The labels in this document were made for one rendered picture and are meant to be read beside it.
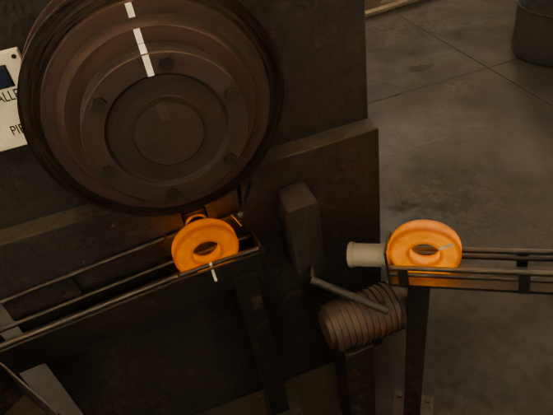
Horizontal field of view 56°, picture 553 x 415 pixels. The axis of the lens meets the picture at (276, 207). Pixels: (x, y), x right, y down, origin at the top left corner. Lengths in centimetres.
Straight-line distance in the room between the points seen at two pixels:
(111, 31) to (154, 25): 7
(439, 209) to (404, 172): 31
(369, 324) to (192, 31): 80
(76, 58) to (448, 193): 189
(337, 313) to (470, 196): 131
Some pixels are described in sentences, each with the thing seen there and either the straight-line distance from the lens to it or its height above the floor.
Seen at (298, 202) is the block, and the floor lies 80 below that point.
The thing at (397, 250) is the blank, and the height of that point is 71.
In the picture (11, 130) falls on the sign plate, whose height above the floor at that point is 110.
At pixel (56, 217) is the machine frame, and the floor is 87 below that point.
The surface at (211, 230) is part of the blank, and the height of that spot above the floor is 79.
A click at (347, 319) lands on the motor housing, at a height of 52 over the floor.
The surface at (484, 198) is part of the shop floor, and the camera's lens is 246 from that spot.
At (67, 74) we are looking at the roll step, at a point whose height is 123.
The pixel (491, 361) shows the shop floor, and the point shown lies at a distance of 189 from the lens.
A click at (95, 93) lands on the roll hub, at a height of 122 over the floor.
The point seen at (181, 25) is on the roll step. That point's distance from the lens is 88.
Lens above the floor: 155
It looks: 39 degrees down
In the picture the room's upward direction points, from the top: 10 degrees counter-clockwise
